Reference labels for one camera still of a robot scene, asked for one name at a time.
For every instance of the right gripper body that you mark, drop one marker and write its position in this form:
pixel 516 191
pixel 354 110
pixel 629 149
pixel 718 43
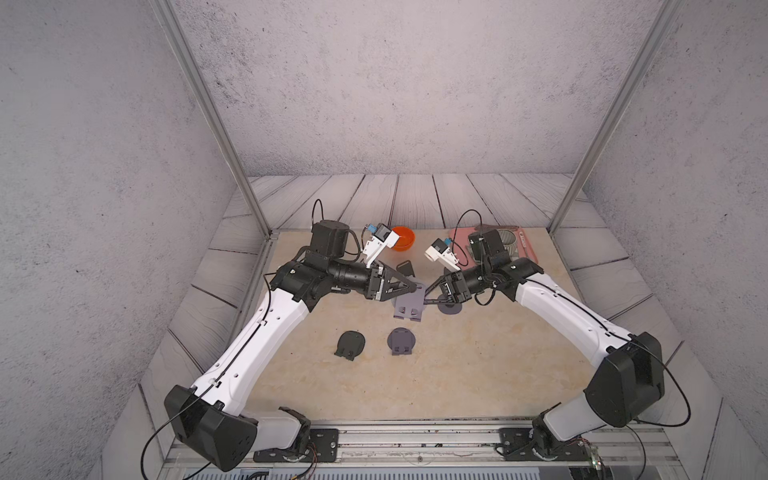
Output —
pixel 459 287

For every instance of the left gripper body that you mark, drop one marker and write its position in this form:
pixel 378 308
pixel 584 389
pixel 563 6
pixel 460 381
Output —
pixel 373 291

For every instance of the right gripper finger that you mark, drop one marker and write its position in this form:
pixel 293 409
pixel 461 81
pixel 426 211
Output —
pixel 437 283
pixel 441 299

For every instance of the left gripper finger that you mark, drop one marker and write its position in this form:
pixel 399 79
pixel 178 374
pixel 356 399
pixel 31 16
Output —
pixel 397 292
pixel 395 280

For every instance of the purple stand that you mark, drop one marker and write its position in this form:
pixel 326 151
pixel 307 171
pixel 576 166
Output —
pixel 401 341
pixel 410 306
pixel 448 308

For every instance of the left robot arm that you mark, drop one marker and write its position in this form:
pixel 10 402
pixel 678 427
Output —
pixel 208 416

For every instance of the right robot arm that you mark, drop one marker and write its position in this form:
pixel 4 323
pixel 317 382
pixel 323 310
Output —
pixel 629 370

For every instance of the pink tray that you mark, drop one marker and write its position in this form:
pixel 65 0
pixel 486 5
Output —
pixel 468 259

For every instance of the orange bowl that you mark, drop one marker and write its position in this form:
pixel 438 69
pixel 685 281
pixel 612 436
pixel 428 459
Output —
pixel 406 238

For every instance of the brown wooden spoon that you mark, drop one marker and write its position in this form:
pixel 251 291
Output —
pixel 485 228

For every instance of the ribbed grey cup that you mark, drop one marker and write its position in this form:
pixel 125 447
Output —
pixel 509 242

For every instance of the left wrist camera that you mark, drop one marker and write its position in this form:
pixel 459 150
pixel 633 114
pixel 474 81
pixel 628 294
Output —
pixel 382 237

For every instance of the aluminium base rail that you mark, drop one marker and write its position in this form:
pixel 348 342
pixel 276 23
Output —
pixel 451 449

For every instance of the left aluminium frame post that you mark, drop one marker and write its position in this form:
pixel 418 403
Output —
pixel 179 44

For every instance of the aluminium frame post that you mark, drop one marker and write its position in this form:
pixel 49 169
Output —
pixel 179 44
pixel 650 46

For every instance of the right aluminium frame post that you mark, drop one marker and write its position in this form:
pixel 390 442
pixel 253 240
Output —
pixel 650 46

